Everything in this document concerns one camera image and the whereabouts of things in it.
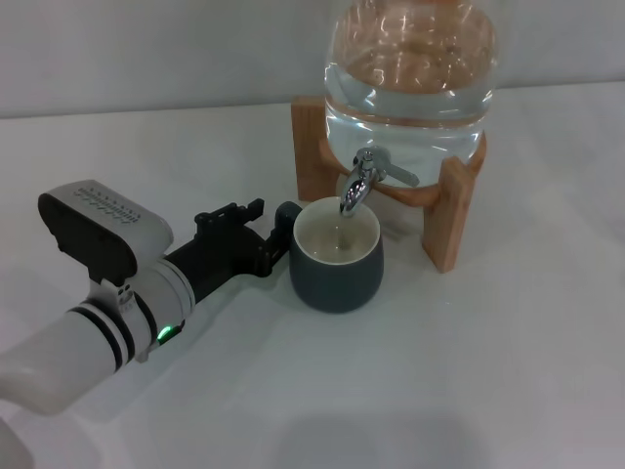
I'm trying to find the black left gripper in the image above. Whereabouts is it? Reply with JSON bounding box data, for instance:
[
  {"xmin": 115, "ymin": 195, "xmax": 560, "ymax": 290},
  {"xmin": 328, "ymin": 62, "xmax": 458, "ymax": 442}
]
[{"xmin": 163, "ymin": 196, "xmax": 294, "ymax": 301}]

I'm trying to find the dark grey ceramic cup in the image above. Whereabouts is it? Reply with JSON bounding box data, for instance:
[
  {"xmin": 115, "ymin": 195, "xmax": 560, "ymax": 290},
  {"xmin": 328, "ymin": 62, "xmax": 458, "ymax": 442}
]
[{"xmin": 274, "ymin": 196, "xmax": 385, "ymax": 315}]

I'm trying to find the chrome faucet tap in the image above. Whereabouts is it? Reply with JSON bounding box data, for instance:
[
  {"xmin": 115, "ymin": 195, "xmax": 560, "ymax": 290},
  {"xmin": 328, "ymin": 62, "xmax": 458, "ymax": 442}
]
[{"xmin": 339, "ymin": 148, "xmax": 421, "ymax": 219}]

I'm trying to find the clear glass water jar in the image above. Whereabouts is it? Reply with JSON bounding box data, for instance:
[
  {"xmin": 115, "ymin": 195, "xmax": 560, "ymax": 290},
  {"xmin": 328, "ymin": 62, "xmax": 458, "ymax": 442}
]
[{"xmin": 321, "ymin": 0, "xmax": 500, "ymax": 190}]

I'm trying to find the wooden jar stand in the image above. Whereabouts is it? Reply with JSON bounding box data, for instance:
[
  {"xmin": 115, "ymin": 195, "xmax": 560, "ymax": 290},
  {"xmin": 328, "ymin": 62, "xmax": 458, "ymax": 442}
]
[{"xmin": 291, "ymin": 95, "xmax": 488, "ymax": 275}]

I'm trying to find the white black wrist camera box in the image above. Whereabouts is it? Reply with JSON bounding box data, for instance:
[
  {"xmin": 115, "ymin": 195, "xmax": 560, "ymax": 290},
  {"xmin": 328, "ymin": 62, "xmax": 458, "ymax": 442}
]
[{"xmin": 37, "ymin": 180, "xmax": 174, "ymax": 294}]

